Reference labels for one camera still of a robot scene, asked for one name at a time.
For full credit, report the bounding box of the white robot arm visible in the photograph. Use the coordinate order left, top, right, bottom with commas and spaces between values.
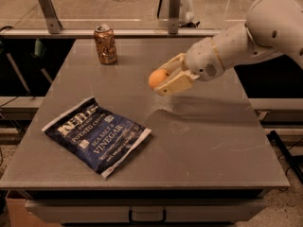
149, 0, 303, 96

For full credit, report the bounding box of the blue potato chip bag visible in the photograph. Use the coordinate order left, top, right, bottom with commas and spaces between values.
42, 96, 152, 179

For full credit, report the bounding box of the grey table drawer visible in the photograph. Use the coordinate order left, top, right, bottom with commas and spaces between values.
26, 199, 265, 224

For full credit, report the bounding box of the metal rail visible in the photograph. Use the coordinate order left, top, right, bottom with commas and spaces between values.
0, 27, 222, 39

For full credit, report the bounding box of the orange fruit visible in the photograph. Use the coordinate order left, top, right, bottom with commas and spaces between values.
149, 69, 169, 89

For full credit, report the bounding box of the left metal bracket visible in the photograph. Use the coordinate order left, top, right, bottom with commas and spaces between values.
38, 0, 62, 34

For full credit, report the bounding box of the metal bracket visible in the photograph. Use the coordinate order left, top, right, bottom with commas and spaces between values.
38, 0, 62, 34
168, 0, 181, 34

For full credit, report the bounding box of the middle metal bracket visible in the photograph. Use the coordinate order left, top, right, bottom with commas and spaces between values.
168, 0, 181, 34

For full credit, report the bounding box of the brown soda can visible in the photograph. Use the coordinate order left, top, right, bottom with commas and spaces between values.
94, 25, 117, 64

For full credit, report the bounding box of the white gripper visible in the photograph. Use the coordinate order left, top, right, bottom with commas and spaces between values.
154, 38, 225, 96

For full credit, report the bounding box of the black drawer handle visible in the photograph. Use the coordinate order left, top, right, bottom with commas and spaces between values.
128, 208, 167, 224

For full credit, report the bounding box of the cardboard box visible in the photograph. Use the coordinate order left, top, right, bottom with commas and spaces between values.
6, 191, 61, 227

